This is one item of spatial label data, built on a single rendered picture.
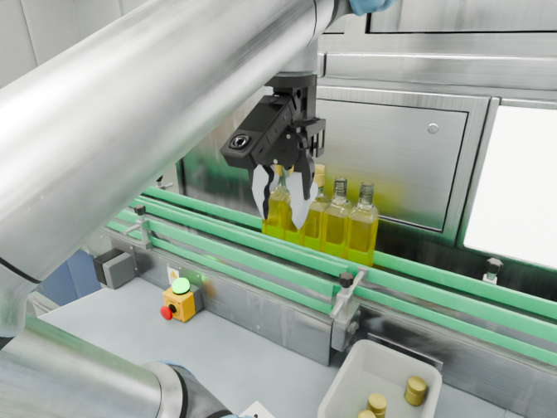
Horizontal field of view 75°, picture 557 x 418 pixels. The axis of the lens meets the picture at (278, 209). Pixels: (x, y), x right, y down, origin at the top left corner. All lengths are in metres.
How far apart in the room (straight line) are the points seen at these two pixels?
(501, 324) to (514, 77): 0.46
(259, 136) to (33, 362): 0.30
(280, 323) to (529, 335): 0.49
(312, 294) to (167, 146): 0.65
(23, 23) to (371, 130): 6.31
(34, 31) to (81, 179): 6.75
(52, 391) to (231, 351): 0.59
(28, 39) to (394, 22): 6.29
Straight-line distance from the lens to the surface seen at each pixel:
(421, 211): 0.92
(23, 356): 0.37
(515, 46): 0.86
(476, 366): 0.88
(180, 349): 0.96
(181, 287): 0.98
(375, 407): 0.77
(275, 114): 0.45
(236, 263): 0.89
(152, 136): 0.19
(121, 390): 0.45
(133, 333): 1.03
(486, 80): 0.84
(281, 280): 0.83
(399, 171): 0.90
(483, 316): 0.82
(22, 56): 6.81
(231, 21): 0.22
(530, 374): 0.87
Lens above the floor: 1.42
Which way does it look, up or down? 25 degrees down
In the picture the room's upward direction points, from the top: straight up
